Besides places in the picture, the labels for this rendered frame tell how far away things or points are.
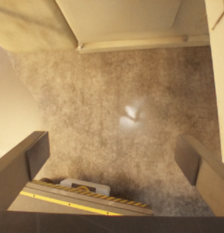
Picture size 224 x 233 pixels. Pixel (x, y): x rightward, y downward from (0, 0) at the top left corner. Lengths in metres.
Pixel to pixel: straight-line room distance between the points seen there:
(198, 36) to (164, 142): 0.67
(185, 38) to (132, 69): 0.36
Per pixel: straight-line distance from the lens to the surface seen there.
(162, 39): 1.16
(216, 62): 0.48
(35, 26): 1.11
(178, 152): 0.17
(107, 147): 1.03
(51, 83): 1.22
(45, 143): 0.16
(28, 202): 0.87
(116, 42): 1.15
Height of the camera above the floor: 1.02
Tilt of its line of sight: 79 degrees down
